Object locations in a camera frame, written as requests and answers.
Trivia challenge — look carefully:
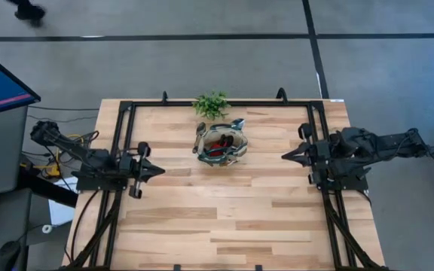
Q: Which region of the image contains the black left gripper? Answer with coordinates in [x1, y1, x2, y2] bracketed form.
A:
[120, 142, 166, 200]

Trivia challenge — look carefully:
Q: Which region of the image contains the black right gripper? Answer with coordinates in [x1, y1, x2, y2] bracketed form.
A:
[281, 123, 333, 185]

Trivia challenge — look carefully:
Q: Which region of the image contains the beige and green gardening bag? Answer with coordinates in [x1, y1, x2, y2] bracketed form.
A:
[191, 117, 249, 168]

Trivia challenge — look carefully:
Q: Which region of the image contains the red and black garden glove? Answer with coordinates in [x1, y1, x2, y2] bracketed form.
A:
[207, 135, 235, 158]

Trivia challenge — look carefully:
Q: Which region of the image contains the green artificial plant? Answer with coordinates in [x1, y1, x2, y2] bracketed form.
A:
[191, 90, 232, 121]

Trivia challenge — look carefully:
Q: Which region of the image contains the white paper sheet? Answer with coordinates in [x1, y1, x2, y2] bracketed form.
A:
[47, 176, 78, 227]

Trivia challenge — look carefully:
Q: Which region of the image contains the black desk leg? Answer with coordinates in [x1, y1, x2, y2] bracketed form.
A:
[16, 165, 79, 209]

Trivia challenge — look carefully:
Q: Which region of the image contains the black office chair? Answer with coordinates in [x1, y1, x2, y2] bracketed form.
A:
[0, 239, 29, 271]

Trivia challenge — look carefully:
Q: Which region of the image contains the person's foot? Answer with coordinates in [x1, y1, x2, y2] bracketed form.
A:
[7, 0, 47, 28]

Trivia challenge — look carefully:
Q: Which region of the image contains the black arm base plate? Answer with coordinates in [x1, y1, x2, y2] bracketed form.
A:
[313, 165, 369, 192]
[72, 169, 129, 192]

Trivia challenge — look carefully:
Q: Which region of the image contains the yellow cable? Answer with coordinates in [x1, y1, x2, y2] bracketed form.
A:
[20, 133, 86, 178]

